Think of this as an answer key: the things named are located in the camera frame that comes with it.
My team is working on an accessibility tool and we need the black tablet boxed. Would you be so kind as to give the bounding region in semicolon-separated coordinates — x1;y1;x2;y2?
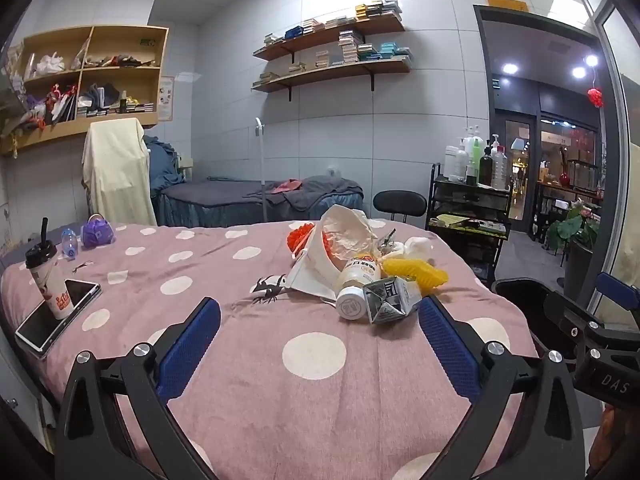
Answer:
14;278;103;360

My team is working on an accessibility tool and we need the white pump bottle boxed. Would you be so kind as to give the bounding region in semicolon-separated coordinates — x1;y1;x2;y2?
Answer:
442;145;466;181

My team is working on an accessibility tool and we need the dark blue massage bed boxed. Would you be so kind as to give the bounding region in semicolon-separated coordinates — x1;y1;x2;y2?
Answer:
152;176;364;228

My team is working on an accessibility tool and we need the milk tea cup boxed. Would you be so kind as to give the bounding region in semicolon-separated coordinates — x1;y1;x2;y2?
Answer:
25;217;74;320

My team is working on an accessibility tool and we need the purple mask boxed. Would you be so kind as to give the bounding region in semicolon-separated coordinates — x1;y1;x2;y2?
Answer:
80;214;115;249

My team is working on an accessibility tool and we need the white paper bag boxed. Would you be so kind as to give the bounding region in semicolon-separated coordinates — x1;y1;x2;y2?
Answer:
285;205;381;301

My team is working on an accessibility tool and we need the upper wooden wall shelf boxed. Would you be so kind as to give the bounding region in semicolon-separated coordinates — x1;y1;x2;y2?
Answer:
253;14;405;61

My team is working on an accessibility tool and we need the red cloth on bed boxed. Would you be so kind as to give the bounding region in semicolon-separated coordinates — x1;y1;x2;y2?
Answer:
270;179;303;195

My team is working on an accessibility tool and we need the clear green snack wrapper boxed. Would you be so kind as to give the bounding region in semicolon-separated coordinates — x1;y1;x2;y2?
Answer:
378;229;398;256

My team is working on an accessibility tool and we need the brown trash bin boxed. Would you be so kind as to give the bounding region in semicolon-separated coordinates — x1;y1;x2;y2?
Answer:
490;278;574;322

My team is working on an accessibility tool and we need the lower wooden wall shelf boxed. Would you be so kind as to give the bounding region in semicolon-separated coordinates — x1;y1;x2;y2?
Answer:
252;56;411;101

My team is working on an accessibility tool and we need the cream cloth on chair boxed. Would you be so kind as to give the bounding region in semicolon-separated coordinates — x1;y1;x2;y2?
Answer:
81;117;157;226

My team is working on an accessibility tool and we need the red hanging ornament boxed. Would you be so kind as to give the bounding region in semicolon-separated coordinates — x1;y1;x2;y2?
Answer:
587;87;604;108

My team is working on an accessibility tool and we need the wooden wall shelf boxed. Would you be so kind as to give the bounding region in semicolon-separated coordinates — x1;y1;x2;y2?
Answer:
253;14;405;61
252;56;411;101

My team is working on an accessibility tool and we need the orange peel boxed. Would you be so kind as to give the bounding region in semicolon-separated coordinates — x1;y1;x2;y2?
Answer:
286;223;314;256

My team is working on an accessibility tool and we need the small blue bottle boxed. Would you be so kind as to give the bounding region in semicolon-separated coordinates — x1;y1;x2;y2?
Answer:
61;228;79;260

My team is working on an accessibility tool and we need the black metal cart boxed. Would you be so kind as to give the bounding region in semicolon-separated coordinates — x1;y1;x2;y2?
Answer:
425;164;512;286

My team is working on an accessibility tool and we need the dark brown bottle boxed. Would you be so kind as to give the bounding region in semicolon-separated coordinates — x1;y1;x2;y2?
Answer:
478;146;494;186

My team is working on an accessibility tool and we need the wall poster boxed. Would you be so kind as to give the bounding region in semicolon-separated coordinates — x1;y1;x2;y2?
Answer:
157;76;175;122

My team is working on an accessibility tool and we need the wooden wall cabinet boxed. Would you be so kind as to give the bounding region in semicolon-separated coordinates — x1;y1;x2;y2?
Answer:
1;25;169;156

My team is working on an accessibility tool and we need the white plastic bottle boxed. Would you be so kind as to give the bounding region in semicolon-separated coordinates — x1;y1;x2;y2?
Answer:
335;254;382;321

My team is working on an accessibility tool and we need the yellow plastic wrapper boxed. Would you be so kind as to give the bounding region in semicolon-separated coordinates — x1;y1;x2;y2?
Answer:
382;258;449;297

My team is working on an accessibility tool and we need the blue clothes pile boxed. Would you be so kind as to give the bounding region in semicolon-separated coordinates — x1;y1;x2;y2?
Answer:
143;136;186;197

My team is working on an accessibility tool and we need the green bottle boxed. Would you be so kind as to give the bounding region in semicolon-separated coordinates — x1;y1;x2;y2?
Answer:
468;128;485;177

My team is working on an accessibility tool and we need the clear plastic bottle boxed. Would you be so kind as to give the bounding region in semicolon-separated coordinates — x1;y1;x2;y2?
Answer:
491;145;508;191

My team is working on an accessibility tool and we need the potted green plant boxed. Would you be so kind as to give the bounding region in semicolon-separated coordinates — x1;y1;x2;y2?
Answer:
546;202;600;300

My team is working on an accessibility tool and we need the white tissue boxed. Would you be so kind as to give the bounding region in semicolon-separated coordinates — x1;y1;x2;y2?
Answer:
402;236;434;263

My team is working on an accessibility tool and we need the pink polka dot blanket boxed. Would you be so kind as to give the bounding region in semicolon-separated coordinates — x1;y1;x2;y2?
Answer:
0;218;539;480

